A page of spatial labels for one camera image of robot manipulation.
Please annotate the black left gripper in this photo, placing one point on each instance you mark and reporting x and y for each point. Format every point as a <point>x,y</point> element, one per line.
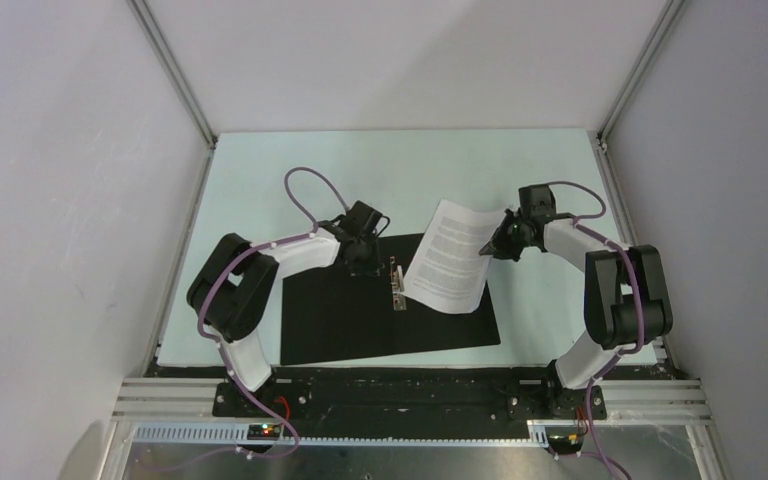
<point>372,265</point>

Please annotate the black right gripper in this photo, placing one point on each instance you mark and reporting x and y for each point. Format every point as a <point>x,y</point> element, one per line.
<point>497,247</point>

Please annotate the large printed paper sheet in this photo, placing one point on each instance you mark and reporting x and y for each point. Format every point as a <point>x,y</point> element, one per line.
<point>447,272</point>

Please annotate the red and black folder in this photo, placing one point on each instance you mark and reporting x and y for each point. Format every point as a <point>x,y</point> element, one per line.
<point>329,315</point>

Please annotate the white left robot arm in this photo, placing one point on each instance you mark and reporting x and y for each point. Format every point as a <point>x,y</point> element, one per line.
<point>233,288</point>

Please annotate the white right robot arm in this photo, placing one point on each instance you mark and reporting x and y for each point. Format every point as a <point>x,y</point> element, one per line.
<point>626,302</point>

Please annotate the metal folder clip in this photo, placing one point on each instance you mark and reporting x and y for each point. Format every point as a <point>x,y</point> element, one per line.
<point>397,285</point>

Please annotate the right controller board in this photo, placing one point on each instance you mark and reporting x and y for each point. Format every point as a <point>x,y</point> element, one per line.
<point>559,445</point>

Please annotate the controller board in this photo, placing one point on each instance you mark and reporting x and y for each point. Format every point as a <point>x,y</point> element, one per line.
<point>264,432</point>
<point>559,445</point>

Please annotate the left controller board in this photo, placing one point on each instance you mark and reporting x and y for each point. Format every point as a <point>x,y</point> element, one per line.
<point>264,432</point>

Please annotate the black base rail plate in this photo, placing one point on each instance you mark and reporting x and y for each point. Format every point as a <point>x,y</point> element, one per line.
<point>421,403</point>

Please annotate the grey slotted cable duct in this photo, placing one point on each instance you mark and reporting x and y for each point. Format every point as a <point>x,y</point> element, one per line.
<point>243,435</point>

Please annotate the right aluminium frame post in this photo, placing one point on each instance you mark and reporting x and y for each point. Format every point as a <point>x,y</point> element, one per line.
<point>665,24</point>

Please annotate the aluminium frame post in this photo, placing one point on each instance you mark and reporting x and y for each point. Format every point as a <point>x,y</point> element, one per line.
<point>158,42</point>
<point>665,24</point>

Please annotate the left aluminium frame post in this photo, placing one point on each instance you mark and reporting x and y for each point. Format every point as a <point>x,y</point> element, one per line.
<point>158,42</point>

